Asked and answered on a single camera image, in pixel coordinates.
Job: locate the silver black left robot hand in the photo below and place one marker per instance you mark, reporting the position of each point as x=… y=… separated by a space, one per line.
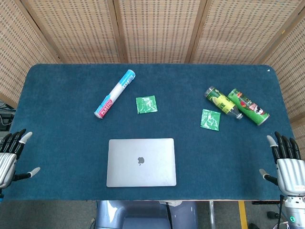
x=6 y=164

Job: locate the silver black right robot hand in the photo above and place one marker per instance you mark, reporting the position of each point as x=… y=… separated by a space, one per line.
x=290 y=174

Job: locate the silver laptop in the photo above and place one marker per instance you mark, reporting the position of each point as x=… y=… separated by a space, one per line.
x=141 y=163

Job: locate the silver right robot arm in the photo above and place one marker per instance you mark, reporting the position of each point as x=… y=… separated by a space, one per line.
x=295 y=212

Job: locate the background electronics clutter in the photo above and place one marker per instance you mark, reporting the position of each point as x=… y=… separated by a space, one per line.
x=6 y=117

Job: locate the blue felt table mat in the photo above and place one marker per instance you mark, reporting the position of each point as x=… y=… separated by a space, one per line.
x=71 y=143

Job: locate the green red label bottle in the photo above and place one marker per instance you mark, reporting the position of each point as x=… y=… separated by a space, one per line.
x=250 y=107

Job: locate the metal table leg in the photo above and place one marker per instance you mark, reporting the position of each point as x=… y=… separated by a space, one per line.
x=212 y=214

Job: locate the green sachet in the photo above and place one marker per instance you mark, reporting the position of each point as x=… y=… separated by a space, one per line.
x=146 y=104
x=210 y=119

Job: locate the green tea plastic bottle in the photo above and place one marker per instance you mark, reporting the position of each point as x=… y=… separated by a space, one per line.
x=220 y=100

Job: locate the plastic wrap roll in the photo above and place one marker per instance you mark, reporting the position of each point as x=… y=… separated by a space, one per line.
x=114 y=95

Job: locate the blue-grey robot body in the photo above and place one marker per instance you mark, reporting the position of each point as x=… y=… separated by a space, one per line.
x=140 y=214

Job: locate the woven bamboo folding screen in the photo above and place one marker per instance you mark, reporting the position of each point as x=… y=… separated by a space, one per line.
x=157 y=31

